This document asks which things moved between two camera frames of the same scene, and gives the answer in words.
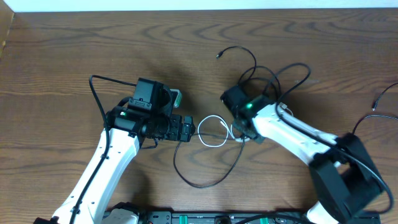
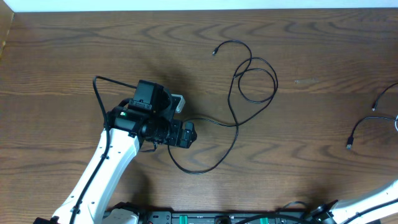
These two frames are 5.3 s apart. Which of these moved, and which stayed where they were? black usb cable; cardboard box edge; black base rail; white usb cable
Moved: black usb cable; white usb cable
Stayed: cardboard box edge; black base rail
